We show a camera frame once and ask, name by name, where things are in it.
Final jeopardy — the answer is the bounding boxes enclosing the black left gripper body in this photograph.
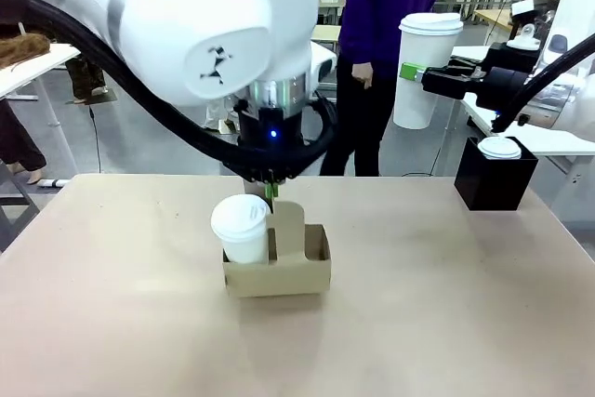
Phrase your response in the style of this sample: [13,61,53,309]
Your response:
[236,105,307,183]

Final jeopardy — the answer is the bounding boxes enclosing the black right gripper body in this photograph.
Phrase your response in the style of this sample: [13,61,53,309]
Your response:
[464,65,536,111]

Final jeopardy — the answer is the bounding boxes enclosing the tall white lidded paper cup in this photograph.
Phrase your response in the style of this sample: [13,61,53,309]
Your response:
[392,12,465,130]

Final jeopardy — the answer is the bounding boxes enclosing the brown cardboard cup carrier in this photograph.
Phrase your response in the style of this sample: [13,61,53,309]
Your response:
[221,200,333,299]

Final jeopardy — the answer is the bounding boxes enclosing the person's right forearm purple sleeve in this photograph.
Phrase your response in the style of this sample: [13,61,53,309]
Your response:
[338,0,373,66]

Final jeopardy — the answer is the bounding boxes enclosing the small white lidded paper cup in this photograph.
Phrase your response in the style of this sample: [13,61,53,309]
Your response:
[210,194,271,264]

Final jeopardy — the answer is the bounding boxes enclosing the white lidded cup in box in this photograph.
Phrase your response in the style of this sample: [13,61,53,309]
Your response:
[478,137,522,161]

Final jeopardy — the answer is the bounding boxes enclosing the person's right hand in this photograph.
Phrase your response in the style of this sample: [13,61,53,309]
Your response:
[350,61,375,90]

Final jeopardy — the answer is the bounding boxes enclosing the white round knob object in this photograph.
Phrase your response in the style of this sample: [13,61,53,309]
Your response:
[506,24,541,50]

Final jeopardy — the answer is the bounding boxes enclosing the black open box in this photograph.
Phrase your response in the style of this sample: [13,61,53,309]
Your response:
[454,136,539,211]

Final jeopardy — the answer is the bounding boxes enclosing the background person's camouflage legs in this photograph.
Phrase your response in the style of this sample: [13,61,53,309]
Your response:
[63,55,107,105]

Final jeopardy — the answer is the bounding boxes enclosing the white table with metal legs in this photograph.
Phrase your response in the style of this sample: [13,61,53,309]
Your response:
[0,42,83,189]

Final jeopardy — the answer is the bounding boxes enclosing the background person in maroon trousers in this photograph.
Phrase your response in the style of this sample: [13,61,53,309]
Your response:
[0,99,47,187]

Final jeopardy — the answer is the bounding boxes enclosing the brown furry bundle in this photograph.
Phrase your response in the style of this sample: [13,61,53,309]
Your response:
[0,33,51,68]

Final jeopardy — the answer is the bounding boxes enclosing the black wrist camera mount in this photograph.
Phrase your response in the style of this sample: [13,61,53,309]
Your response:
[483,42,544,75]

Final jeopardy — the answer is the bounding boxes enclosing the black left arm cable bundle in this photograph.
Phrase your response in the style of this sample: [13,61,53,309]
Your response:
[25,0,338,184]

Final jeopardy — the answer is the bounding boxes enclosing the thin black floor cable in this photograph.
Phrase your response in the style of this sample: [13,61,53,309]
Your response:
[87,103,102,175]

